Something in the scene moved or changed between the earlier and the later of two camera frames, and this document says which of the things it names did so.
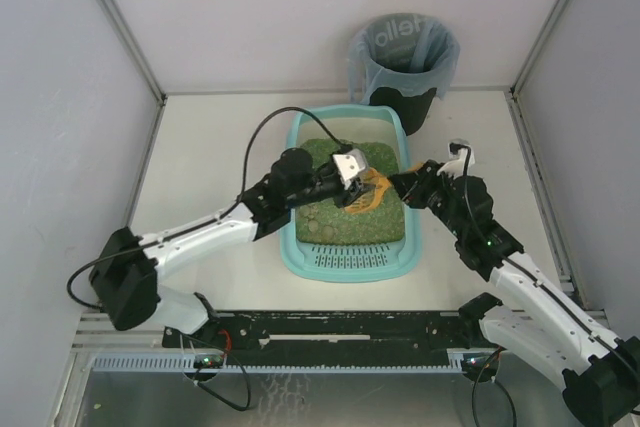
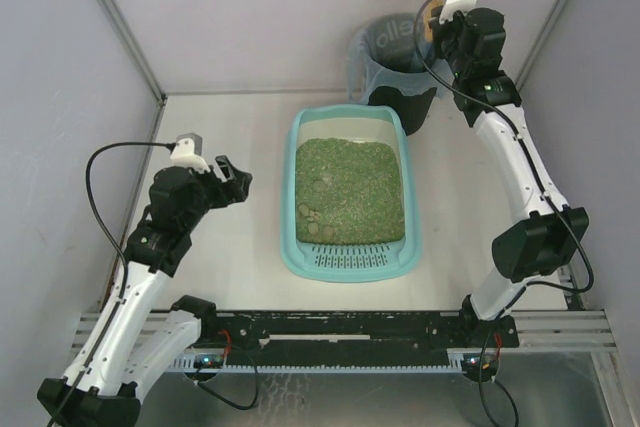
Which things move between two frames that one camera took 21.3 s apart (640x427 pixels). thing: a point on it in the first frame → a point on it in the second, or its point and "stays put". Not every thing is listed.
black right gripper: (417, 187) → (451, 31)
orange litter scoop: (381, 183) → (427, 31)
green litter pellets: (328, 224) stays put
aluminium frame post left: (125, 35) stays put
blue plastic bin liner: (404, 51) stays put
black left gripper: (345, 194) → (230, 181)
